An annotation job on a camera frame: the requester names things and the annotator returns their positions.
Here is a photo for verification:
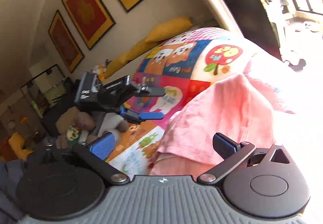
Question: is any yellow chick plush toy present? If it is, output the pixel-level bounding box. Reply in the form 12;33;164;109
96;66;106;81

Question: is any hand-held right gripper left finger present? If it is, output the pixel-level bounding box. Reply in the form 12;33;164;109
40;132;129;185

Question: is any person's left hand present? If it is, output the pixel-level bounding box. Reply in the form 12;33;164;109
56;107;128;145

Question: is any yellow soft toy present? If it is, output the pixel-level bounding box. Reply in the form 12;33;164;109
0;132;34;162

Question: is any black-framed glass tank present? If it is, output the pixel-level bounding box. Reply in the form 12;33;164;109
20;64;76;120

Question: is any yellow pillow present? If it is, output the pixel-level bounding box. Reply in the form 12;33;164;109
126;37;157;62
104;51;130;79
145;17;193;43

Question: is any dark cloth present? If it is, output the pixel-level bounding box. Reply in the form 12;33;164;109
0;158;28;224

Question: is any pink corduroy garment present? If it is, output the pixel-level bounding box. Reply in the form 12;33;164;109
149;58;303;177

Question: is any colourful cartoon printed blanket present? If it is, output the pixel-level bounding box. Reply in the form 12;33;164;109
108;27;255;176

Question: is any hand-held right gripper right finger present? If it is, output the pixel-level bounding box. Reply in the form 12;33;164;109
196;132;291;185

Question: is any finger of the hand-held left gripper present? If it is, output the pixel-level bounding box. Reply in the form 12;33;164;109
119;105;165;124
128;80;166;97

